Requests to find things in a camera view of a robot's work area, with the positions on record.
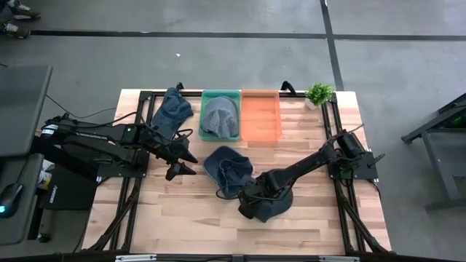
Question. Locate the orange translucent plastic bin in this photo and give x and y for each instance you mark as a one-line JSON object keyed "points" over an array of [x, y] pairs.
{"points": [[260, 116]]}

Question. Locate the black Trossen control box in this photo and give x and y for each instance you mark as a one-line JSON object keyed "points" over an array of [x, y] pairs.
{"points": [[69, 193]]}

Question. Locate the grey side desk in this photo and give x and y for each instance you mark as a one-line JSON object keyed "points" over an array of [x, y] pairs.
{"points": [[29, 225]]}

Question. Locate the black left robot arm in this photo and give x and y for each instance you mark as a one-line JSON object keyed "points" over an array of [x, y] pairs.
{"points": [[91, 134]]}

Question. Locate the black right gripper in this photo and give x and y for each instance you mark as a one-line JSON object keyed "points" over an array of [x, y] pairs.
{"points": [[260, 194]]}

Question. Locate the blue denim bucket hat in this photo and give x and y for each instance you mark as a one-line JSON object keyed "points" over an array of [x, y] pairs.
{"points": [[171, 109]]}

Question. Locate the dark blue bucket hat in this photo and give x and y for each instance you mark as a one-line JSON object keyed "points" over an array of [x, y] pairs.
{"points": [[280, 207]]}

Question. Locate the black aluminium table frame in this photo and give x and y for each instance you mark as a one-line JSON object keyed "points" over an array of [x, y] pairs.
{"points": [[325, 120]]}

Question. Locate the silver crossbar bracket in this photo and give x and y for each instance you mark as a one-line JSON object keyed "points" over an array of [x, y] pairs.
{"points": [[135, 258], [339, 259]]}

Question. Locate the white and yellow packet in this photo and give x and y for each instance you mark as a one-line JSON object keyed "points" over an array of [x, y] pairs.
{"points": [[44, 178]]}

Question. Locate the black desk caster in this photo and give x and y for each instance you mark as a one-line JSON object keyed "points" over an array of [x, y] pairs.
{"points": [[42, 238]]}

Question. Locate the person's dark shoe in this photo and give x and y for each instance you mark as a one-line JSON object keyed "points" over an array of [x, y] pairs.
{"points": [[23, 11], [14, 30]]}

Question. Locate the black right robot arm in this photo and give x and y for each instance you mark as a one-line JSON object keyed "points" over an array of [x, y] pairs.
{"points": [[309, 163]]}

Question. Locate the small plant in white pot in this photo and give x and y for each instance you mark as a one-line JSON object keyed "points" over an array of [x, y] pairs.
{"points": [[319, 94]]}

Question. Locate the black frame strut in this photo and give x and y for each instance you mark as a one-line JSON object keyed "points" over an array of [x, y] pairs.
{"points": [[179, 86], [287, 85]]}

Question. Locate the dark grey desk panel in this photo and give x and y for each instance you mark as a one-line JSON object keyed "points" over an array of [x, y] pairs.
{"points": [[22, 109]]}

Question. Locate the grey metal table frame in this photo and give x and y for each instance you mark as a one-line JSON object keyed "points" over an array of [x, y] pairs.
{"points": [[433, 122]]}

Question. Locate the green translucent plastic bin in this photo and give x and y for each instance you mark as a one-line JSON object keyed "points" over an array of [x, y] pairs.
{"points": [[204, 100]]}

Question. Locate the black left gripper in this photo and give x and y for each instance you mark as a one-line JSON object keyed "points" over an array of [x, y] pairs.
{"points": [[165, 145]]}

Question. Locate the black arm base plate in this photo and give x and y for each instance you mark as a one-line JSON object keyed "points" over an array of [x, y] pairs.
{"points": [[364, 172], [120, 172]]}

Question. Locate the black computer mouse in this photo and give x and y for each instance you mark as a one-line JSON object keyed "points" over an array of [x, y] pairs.
{"points": [[10, 198]]}

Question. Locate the black clamp lever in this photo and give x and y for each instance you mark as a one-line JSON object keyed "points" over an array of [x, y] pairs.
{"points": [[376, 160]]}

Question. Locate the black front crossbar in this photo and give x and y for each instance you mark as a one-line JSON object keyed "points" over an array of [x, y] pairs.
{"points": [[200, 259]]}

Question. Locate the grey bucket hat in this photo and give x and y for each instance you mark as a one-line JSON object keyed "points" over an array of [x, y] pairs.
{"points": [[220, 116]]}

